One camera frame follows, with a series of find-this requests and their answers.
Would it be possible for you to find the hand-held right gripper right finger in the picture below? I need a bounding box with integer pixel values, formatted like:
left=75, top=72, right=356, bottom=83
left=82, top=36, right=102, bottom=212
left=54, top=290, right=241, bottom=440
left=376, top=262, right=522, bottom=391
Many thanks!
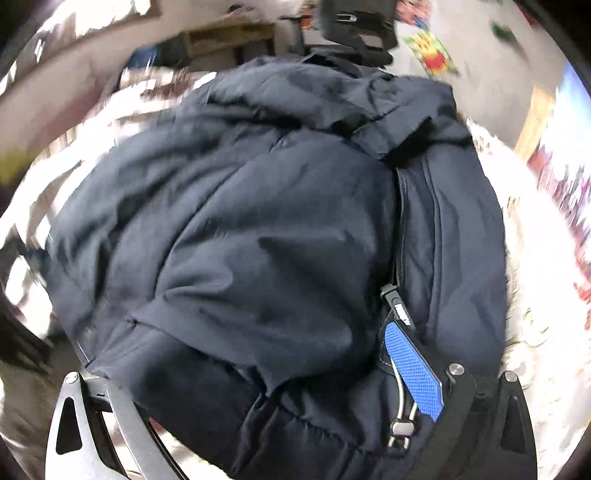
left=382, top=322, right=539, bottom=480

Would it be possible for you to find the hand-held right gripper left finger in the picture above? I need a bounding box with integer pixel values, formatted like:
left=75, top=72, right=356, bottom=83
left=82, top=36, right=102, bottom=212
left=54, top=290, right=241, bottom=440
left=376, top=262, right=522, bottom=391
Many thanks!
left=45, top=371, right=186, bottom=480

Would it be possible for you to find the navy padded jacket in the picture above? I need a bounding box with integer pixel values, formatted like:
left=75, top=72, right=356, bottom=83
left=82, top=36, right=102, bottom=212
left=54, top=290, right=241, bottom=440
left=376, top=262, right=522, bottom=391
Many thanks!
left=44, top=51, right=512, bottom=480

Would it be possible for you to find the floral satin blanket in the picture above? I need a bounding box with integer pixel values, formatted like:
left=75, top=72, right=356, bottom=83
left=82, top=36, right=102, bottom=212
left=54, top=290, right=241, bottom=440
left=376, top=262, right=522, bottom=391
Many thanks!
left=0, top=60, right=591, bottom=480

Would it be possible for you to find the yellow bear poster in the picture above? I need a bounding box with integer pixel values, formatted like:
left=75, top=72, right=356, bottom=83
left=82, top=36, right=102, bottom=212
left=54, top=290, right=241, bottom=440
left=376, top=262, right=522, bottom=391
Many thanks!
left=404, top=30, right=461, bottom=77

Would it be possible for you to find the black office chair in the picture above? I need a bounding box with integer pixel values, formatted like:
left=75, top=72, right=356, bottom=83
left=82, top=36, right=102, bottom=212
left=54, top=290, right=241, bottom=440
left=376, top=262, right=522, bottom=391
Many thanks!
left=279, top=0, right=400, bottom=68

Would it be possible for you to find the cartoon figure poster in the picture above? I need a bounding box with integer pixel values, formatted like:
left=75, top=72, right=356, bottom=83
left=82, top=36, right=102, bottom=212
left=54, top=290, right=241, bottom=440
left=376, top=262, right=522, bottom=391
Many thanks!
left=397, top=0, right=433, bottom=28

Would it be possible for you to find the blue backpack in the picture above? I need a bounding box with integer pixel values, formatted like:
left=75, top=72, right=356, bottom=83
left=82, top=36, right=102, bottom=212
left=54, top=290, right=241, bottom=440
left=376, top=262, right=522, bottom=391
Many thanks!
left=122, top=39, right=186, bottom=71

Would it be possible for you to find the wooden desk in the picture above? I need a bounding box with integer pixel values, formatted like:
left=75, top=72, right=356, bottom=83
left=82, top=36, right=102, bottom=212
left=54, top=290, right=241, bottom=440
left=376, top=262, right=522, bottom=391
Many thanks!
left=180, top=21, right=278, bottom=66

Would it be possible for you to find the window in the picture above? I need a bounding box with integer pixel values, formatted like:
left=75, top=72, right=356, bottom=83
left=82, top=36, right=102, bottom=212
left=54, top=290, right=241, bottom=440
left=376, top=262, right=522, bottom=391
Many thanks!
left=28, top=0, right=160, bottom=52

